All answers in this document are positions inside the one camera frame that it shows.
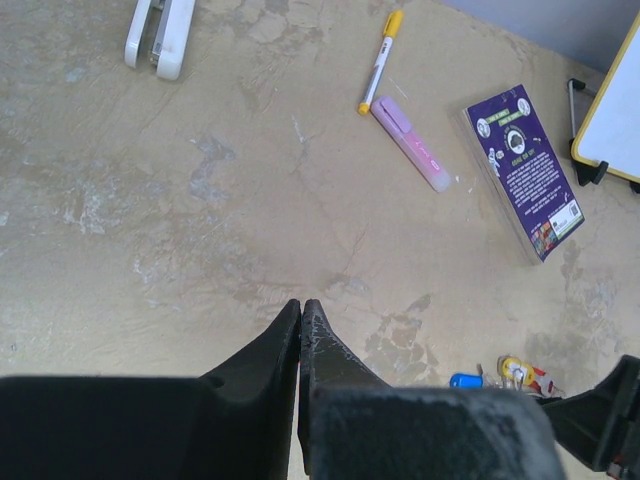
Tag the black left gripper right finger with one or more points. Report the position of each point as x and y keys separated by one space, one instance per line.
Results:
x=353 y=425

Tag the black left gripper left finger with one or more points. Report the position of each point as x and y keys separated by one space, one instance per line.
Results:
x=233 y=422

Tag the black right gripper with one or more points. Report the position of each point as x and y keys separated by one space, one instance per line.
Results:
x=600 y=427

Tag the red key tag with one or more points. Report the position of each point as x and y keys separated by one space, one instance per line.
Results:
x=543 y=385

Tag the yellow key tag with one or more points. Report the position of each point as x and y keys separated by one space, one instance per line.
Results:
x=515 y=372

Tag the small blue key tag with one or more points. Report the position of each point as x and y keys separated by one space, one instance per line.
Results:
x=466 y=381

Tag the black whiteboard stand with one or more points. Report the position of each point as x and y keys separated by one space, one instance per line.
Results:
x=607 y=141

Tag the purple paperback book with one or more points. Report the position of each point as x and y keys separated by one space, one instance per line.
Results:
x=509 y=143

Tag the yellow framed whiteboard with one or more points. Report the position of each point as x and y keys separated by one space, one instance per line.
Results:
x=626 y=62

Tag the pink translucent lead case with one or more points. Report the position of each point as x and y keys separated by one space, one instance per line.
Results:
x=399 y=127

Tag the white stapler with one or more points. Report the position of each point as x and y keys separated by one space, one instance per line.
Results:
x=167 y=50

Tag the yellow capped marker pen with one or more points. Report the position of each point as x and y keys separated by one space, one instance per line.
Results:
x=392 y=26

